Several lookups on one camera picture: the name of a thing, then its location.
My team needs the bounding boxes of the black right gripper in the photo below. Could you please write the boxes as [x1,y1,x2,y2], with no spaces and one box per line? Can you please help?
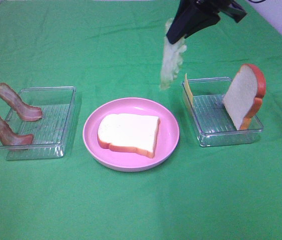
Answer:
[166,0,247,45]

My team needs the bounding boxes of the green table cloth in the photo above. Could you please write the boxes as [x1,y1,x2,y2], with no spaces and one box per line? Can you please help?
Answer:
[0,0,282,240]

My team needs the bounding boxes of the clear plastic tray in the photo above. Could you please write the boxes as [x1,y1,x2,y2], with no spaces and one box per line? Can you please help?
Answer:
[182,76,263,147]
[0,86,76,161]

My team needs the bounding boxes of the bacon strip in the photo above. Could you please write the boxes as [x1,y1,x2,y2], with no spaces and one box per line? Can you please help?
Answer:
[0,117,34,146]
[0,82,43,122]

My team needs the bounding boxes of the pink round plate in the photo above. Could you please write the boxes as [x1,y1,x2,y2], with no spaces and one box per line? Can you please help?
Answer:
[82,97,180,172]

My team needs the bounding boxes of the toast bread slice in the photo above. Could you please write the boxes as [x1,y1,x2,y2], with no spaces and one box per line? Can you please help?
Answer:
[222,63,266,131]
[98,113,160,158]

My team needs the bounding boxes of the green lettuce leaf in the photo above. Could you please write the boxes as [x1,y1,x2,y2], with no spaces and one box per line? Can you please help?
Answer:
[159,17,188,91]

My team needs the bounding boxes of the right clear plastic tray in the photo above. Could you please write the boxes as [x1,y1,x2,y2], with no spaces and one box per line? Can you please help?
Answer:
[182,76,263,147]

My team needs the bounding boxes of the left clear plastic tray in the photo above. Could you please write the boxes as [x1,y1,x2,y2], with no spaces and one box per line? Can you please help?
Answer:
[0,86,76,161]

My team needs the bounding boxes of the yellow cheese slice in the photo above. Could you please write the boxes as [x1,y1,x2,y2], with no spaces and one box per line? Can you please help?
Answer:
[184,73,194,110]

